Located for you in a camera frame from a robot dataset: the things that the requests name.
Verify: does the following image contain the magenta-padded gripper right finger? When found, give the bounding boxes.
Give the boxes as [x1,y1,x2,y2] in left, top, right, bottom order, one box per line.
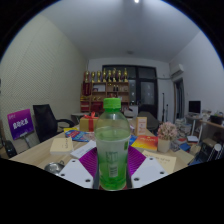
[126,145,170,189]

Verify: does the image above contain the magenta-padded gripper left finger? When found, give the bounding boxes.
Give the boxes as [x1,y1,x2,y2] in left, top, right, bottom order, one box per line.
[58,147,101,190]

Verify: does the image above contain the green drink bottle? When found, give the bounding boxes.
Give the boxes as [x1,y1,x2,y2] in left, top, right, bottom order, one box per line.
[94,97,132,191]

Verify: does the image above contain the white booklet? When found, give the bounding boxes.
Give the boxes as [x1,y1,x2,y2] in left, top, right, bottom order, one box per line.
[69,139,98,160]

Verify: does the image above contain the orange book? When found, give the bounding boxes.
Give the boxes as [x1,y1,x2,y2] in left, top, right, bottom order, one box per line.
[130,134,159,153]

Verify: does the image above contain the beige booklet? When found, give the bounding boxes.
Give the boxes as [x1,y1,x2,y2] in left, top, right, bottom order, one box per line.
[141,149,177,175]

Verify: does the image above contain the blue colourful book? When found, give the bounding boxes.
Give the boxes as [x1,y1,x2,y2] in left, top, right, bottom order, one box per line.
[64,129,96,143]

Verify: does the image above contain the cream book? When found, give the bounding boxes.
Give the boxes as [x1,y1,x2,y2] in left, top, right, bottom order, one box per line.
[49,137,74,156]

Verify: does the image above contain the small metal cup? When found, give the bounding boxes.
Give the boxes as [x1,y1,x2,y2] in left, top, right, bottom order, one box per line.
[44,160,66,176]

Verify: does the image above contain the beige standing card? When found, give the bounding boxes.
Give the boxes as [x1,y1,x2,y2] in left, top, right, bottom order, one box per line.
[134,116,148,137]

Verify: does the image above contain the yellow gift box red ribbon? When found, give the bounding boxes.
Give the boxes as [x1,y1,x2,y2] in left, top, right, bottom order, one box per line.
[79,112,100,133]

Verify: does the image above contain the pink flowers in white pot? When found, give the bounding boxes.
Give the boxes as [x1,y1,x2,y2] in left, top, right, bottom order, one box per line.
[156,121,179,154]

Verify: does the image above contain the black office chair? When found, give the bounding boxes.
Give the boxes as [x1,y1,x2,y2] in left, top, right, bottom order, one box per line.
[32,103,75,144]

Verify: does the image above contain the wooden shelf unit with trophies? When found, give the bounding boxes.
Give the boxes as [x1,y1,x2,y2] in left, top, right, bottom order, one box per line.
[79,67,130,114]

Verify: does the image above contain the dark framed glass door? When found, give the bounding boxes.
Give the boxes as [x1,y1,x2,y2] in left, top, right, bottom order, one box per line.
[102,64,158,119]

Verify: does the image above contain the purple sign board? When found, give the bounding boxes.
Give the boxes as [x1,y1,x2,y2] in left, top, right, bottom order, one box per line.
[6,108,35,141]

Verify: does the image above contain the black computer monitor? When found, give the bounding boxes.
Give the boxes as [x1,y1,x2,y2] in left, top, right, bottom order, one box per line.
[188,100,202,115]

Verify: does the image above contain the wooden side desk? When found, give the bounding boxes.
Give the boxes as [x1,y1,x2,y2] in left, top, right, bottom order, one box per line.
[184,114,224,161]

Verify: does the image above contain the white wall air conditioner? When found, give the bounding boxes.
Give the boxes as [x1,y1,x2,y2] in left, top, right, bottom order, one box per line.
[169,63,185,78]

